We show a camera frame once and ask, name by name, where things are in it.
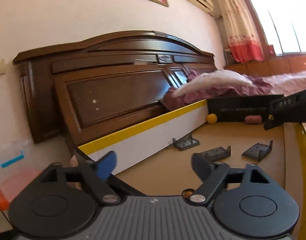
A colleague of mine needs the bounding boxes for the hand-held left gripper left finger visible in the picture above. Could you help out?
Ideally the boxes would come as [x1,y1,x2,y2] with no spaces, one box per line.
[30,151,121,205]

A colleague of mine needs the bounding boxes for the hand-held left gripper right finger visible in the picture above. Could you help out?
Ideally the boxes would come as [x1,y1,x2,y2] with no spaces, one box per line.
[189,152,281,204]

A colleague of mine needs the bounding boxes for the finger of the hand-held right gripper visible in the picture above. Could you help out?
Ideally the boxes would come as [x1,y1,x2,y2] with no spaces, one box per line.
[264,115,285,131]

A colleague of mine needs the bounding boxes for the pink cylinder toy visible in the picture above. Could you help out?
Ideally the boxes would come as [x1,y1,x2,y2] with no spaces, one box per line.
[245,115,262,125]

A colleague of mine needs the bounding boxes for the dark grey bracket piece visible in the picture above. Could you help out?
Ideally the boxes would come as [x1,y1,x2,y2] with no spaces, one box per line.
[242,140,274,162]
[172,133,201,151]
[202,145,231,162]

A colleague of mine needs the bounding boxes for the yellow cardboard box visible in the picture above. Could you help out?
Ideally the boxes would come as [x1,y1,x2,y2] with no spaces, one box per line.
[73,94,306,240]

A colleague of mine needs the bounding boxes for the pink patterned quilt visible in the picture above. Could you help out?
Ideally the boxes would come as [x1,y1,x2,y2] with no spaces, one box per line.
[243,70,306,97]

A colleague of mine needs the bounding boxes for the wooden window cabinet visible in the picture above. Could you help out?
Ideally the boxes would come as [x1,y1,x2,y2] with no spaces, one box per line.
[224,54,306,77]

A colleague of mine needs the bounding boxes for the dark wooden headboard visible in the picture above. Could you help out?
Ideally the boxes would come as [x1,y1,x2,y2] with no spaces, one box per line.
[13,31,217,144]

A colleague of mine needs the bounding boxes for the purple frilled pillow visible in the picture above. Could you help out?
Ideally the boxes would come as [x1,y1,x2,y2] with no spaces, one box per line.
[159,69,273,110]

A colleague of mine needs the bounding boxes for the row of books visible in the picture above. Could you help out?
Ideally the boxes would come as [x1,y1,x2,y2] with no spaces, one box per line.
[223,49,235,67]

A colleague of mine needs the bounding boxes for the window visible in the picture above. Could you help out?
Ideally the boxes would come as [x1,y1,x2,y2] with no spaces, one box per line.
[239,0,306,56]

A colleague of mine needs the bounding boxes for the floral curtain with red hem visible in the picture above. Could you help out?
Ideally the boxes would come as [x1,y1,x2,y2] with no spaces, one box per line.
[214,0,265,63]

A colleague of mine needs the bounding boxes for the clear plastic bag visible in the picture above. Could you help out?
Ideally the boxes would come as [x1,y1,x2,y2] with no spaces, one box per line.
[0,139,42,203]

